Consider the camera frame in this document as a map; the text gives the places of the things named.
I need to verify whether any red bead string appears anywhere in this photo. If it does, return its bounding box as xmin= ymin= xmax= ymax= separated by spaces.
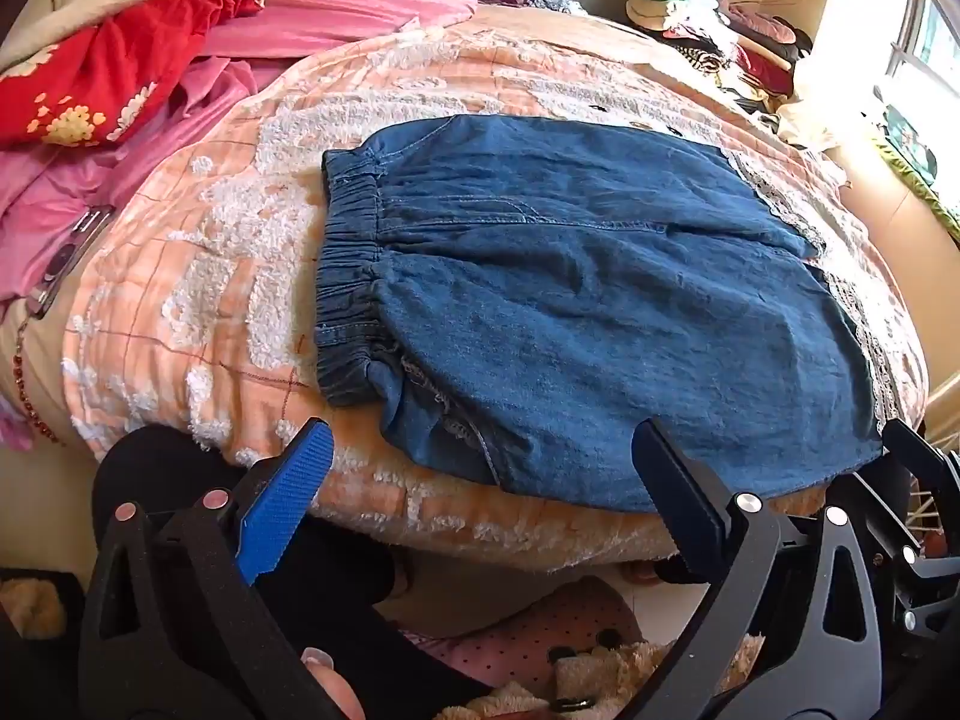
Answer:
xmin=11 ymin=315 xmax=68 ymax=447

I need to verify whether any brown plush toy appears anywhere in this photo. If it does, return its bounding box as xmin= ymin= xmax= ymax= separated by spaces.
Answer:
xmin=0 ymin=576 xmax=72 ymax=642

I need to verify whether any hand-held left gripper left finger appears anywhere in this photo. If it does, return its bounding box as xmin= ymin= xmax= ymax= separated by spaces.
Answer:
xmin=79 ymin=422 xmax=355 ymax=720

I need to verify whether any tan plush bear slipper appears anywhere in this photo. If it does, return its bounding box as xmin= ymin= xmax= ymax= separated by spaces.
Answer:
xmin=457 ymin=634 xmax=721 ymax=720

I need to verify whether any pink dotted slipper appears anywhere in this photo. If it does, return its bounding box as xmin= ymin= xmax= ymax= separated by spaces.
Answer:
xmin=405 ymin=576 xmax=646 ymax=698

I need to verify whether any person's leg in black trousers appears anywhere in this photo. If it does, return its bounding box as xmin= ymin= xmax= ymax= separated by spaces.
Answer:
xmin=90 ymin=426 xmax=496 ymax=720

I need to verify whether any peach snowman blanket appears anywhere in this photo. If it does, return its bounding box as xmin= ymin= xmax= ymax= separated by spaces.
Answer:
xmin=64 ymin=6 xmax=931 ymax=567

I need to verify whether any blue denim pants lace trim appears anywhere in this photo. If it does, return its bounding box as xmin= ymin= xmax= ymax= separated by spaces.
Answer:
xmin=313 ymin=114 xmax=901 ymax=515

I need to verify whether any green windowsill cloth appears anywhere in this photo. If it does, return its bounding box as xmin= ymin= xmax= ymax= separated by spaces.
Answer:
xmin=874 ymin=127 xmax=960 ymax=241

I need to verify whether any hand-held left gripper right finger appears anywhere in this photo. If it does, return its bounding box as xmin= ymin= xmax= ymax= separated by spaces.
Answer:
xmin=630 ymin=418 xmax=905 ymax=720

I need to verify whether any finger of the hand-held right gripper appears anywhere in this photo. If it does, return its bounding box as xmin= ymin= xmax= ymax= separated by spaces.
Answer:
xmin=889 ymin=525 xmax=960 ymax=638
xmin=881 ymin=418 xmax=960 ymax=500

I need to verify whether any red floral cloth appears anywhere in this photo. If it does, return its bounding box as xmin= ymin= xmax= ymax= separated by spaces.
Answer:
xmin=0 ymin=0 xmax=263 ymax=149

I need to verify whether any beige bed sheet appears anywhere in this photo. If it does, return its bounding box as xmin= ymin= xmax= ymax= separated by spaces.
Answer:
xmin=0 ymin=292 xmax=98 ymax=458

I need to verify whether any teal patterned bag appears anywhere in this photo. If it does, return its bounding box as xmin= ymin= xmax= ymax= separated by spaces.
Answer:
xmin=883 ymin=105 xmax=940 ymax=190

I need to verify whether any black framed window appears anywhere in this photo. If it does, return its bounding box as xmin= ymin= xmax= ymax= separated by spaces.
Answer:
xmin=885 ymin=0 xmax=960 ymax=102

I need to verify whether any cream curtain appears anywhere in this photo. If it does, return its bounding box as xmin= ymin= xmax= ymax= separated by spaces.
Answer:
xmin=776 ymin=0 xmax=912 ymax=155

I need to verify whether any pile of folded clothes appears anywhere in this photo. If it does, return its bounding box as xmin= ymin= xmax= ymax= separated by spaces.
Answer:
xmin=624 ymin=0 xmax=815 ymax=117

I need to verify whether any pink quilt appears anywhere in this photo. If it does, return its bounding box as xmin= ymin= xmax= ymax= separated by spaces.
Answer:
xmin=0 ymin=0 xmax=481 ymax=316

